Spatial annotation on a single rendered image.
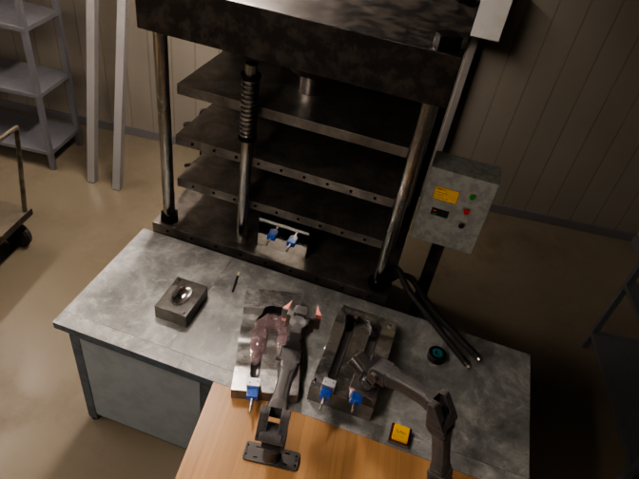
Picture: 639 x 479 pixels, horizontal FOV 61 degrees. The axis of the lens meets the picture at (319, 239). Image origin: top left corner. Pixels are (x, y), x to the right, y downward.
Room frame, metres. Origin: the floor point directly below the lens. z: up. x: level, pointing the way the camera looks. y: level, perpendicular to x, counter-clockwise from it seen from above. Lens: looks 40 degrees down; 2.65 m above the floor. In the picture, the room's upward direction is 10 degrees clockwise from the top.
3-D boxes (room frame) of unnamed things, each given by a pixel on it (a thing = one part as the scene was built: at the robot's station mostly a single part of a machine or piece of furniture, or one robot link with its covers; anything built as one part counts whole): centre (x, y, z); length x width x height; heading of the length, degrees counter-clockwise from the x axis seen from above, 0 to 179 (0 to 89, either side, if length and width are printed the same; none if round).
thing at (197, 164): (2.50, 0.16, 1.01); 1.10 x 0.74 x 0.05; 79
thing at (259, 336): (1.45, 0.12, 0.90); 0.26 x 0.18 x 0.08; 6
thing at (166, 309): (1.61, 0.55, 0.83); 0.20 x 0.15 x 0.07; 169
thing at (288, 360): (1.00, 0.03, 1.17); 0.30 x 0.09 x 0.12; 177
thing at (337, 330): (1.47, -0.24, 0.87); 0.50 x 0.26 x 0.14; 169
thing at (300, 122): (2.51, 0.16, 1.51); 1.10 x 0.70 x 0.05; 79
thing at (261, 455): (0.99, 0.03, 0.84); 0.20 x 0.07 x 0.08; 87
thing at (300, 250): (2.36, 0.14, 0.87); 0.50 x 0.27 x 0.17; 169
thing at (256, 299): (1.45, 0.13, 0.85); 0.50 x 0.26 x 0.11; 6
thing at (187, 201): (2.45, 0.17, 0.75); 1.30 x 0.84 x 0.06; 79
